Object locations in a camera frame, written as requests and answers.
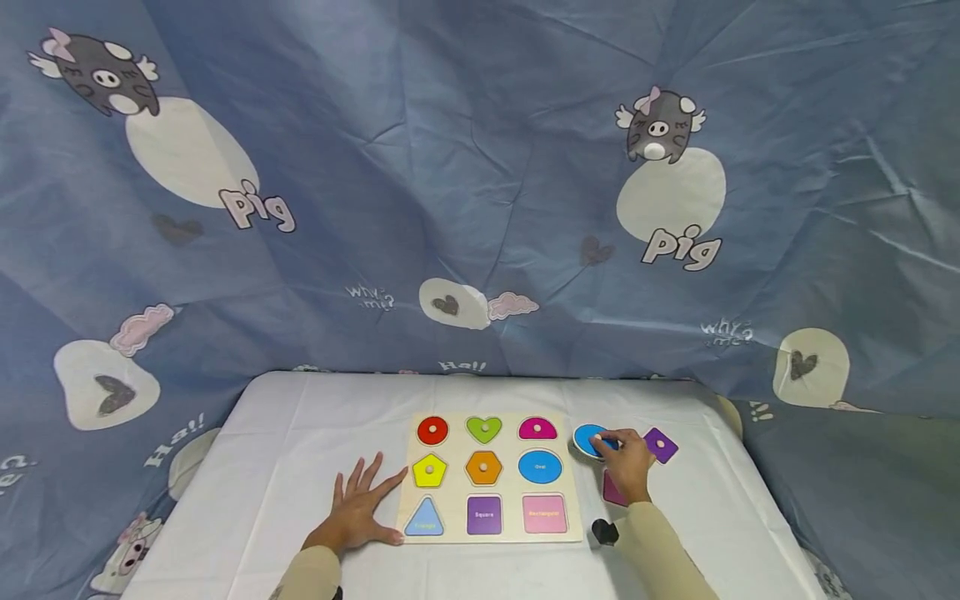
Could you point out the blue oval puzzle piece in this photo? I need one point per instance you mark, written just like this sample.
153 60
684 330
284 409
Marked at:
584 437

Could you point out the orange hexagon puzzle piece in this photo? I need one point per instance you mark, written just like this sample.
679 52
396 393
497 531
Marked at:
474 472

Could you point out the green heart puzzle piece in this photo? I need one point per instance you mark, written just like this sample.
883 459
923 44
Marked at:
475 433

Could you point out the person's right forearm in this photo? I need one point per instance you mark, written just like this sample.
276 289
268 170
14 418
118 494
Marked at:
660 554

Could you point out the magenta semicircle puzzle piece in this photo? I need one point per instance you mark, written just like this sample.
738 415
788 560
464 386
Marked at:
528 432

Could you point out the person's left forearm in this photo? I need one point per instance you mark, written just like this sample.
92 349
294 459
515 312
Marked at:
311 575

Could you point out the purple square puzzle piece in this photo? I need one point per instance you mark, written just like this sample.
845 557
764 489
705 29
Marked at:
663 445

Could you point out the person's left hand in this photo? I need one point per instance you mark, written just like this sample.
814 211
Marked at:
352 517

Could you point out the person's right hand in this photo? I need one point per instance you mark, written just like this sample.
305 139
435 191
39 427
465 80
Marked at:
636 471

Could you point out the wooden shape puzzle board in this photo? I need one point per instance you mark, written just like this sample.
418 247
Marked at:
457 492

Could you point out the red circle puzzle piece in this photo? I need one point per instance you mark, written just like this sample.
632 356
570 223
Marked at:
427 436

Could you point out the pink rectangle puzzle piece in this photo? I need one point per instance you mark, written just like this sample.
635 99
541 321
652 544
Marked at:
612 492

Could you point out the blue triangle puzzle piece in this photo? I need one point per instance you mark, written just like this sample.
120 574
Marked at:
424 522

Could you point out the yellow pentagon puzzle piece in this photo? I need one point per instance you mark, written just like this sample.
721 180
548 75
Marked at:
422 477

